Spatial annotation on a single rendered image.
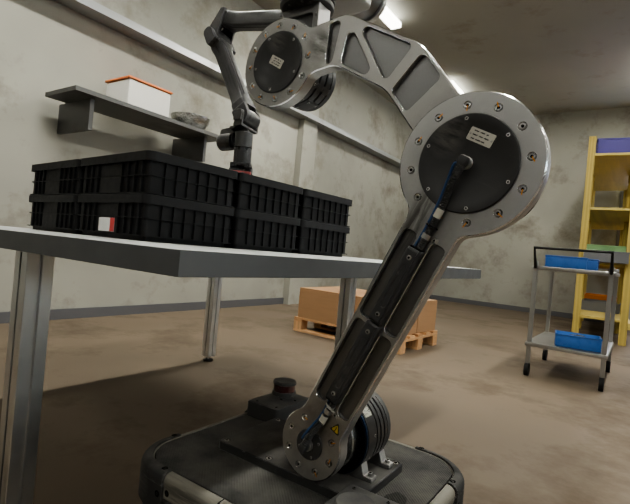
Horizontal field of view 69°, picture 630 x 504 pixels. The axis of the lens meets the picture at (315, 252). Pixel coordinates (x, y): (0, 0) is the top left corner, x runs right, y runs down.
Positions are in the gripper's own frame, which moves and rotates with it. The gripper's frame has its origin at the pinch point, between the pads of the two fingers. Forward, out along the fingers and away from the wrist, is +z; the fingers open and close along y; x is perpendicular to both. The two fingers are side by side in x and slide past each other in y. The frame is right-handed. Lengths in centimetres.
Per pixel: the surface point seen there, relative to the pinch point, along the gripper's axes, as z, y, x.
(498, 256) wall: -2, -639, 399
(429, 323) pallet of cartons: 69, -230, 144
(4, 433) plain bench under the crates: 63, 42, -44
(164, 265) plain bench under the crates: 21, 82, -2
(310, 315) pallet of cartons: 71, -244, 44
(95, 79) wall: -107, -232, -144
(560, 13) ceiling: -250, -307, 283
